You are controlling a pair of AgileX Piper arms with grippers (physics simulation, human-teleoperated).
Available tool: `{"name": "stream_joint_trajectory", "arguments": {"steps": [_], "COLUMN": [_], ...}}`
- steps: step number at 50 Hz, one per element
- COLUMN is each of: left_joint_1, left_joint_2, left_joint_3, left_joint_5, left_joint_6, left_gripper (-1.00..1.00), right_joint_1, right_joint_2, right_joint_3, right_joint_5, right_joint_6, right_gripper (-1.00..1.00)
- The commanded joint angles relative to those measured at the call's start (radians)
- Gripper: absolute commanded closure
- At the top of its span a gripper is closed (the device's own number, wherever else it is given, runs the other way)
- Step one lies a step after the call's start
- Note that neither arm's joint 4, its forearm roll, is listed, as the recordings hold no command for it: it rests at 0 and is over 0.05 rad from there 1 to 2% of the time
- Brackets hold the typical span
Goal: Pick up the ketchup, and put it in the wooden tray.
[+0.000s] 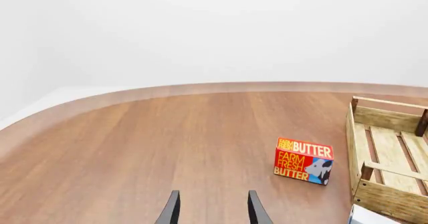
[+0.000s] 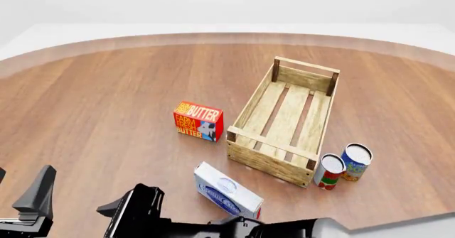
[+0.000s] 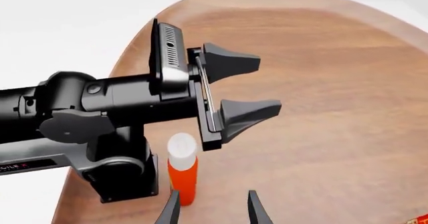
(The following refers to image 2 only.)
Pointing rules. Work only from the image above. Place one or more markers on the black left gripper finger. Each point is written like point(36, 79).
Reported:
point(1, 175)
point(37, 198)

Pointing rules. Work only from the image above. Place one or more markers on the white and blue box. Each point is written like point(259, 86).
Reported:
point(227, 191)

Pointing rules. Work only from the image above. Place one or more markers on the red butter box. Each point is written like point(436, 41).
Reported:
point(197, 120)

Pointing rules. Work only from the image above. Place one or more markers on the wooden slat tray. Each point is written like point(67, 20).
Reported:
point(281, 115)

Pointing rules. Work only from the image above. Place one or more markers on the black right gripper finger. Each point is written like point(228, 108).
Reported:
point(113, 207)

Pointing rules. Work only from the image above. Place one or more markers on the blue soup tin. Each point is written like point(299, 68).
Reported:
point(355, 163)

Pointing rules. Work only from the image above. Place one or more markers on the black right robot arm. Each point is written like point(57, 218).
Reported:
point(227, 228)

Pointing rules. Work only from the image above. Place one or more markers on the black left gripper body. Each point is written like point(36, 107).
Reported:
point(25, 227)

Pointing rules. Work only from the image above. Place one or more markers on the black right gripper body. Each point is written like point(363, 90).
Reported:
point(142, 211)

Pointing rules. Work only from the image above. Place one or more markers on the tin with tomato print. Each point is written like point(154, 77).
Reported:
point(330, 174)

